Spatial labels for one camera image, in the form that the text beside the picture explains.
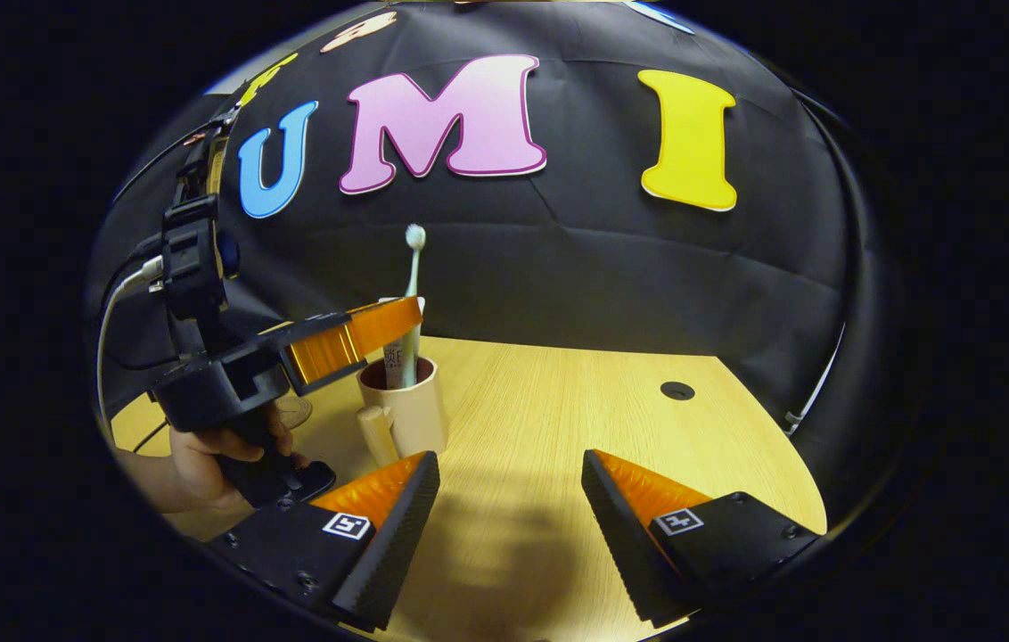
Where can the copper cloth clip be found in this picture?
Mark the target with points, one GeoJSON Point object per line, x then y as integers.
{"type": "Point", "coordinates": [194, 138]}

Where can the round wooden coaster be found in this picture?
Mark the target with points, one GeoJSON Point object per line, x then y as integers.
{"type": "Point", "coordinates": [298, 412]}

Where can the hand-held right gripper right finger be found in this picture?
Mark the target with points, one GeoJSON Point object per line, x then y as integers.
{"type": "Point", "coordinates": [616, 535]}

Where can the black backdrop cloth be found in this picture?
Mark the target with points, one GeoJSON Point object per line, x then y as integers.
{"type": "Point", "coordinates": [602, 267]}

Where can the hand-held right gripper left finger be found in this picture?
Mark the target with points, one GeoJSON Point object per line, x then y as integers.
{"type": "Point", "coordinates": [393, 544]}

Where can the beige cup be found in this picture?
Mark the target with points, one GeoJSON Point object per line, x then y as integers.
{"type": "Point", "coordinates": [415, 410]}

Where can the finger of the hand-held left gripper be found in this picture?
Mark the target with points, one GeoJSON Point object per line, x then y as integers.
{"type": "Point", "coordinates": [353, 343]}

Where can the white toothpaste tube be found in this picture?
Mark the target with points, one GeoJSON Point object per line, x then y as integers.
{"type": "Point", "coordinates": [393, 361]}

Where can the pale green toothbrush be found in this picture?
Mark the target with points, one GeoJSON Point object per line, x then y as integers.
{"type": "Point", "coordinates": [414, 267]}

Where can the wooden desktop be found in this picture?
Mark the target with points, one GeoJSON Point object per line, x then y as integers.
{"type": "Point", "coordinates": [558, 428]}

